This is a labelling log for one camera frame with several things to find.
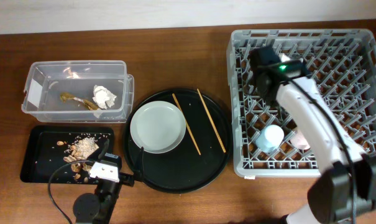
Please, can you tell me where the wooden chopstick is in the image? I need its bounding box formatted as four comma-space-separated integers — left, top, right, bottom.
172, 93, 201, 156
196, 88, 226, 154

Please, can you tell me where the black round serving tray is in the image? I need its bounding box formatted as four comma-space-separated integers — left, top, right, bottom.
122, 88, 233, 194

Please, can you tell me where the pink plastic cup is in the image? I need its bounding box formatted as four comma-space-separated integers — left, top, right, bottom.
290, 128, 310, 150

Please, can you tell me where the black rectangular tray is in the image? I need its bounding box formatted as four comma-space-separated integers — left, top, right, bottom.
20, 125, 114, 183

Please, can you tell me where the grey ceramic plate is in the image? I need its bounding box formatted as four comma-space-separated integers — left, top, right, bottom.
130, 101, 186, 154

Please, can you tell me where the brown snack wrapper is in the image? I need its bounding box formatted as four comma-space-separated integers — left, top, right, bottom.
60, 92, 99, 110

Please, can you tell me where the white tissue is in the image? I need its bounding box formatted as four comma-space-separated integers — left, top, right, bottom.
93, 85, 117, 110

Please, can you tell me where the clear plastic waste bin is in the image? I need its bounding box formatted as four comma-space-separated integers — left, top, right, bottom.
21, 60, 134, 123

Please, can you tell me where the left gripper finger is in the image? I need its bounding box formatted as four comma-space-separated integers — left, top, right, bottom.
133, 147, 144, 182
91, 139, 109, 161

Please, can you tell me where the blue plastic cup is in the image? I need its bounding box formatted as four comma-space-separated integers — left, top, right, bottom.
255, 124, 284, 153

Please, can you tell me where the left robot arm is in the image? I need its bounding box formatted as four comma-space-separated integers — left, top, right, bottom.
73, 141, 144, 223

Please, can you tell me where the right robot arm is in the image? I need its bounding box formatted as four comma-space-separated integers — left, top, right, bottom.
249, 45, 376, 223

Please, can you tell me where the food scraps pile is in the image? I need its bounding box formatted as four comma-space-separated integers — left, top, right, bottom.
56, 136, 99, 183

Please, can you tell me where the grey plastic dishwasher rack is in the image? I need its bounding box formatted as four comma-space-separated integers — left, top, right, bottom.
226, 29, 376, 179

